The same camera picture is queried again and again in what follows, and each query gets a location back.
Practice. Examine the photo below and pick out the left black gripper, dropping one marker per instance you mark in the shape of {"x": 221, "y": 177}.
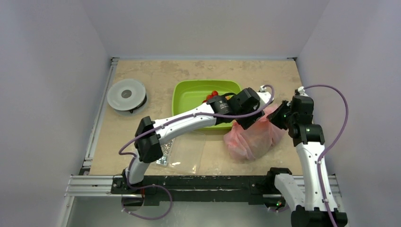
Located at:
{"x": 245, "y": 123}

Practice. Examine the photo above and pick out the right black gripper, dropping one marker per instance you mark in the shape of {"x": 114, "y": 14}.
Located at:
{"x": 278, "y": 116}

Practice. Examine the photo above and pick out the pink plastic bag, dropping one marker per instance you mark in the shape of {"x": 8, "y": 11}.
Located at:
{"x": 256, "y": 141}

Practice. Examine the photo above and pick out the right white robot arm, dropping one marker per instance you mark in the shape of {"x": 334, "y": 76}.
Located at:
{"x": 316, "y": 205}

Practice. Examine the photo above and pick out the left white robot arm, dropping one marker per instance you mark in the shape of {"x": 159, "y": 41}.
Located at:
{"x": 152, "y": 134}

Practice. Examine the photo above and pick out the red fake cherry bunch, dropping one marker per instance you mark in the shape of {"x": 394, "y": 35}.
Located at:
{"x": 215, "y": 93}

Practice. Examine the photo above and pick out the green plastic tray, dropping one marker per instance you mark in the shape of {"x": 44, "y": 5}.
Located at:
{"x": 189, "y": 94}

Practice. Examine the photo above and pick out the clear screw organizer box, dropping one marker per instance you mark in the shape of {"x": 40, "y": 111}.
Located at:
{"x": 183, "y": 154}

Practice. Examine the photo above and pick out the grey filament spool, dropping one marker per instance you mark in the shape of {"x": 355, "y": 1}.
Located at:
{"x": 127, "y": 97}

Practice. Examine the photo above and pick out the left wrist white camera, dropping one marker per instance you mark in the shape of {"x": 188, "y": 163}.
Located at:
{"x": 266, "y": 95}

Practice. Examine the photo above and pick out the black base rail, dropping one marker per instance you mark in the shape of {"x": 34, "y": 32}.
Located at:
{"x": 252, "y": 189}

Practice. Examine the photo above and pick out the aluminium frame rail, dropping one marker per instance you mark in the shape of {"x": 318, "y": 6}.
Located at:
{"x": 84, "y": 184}

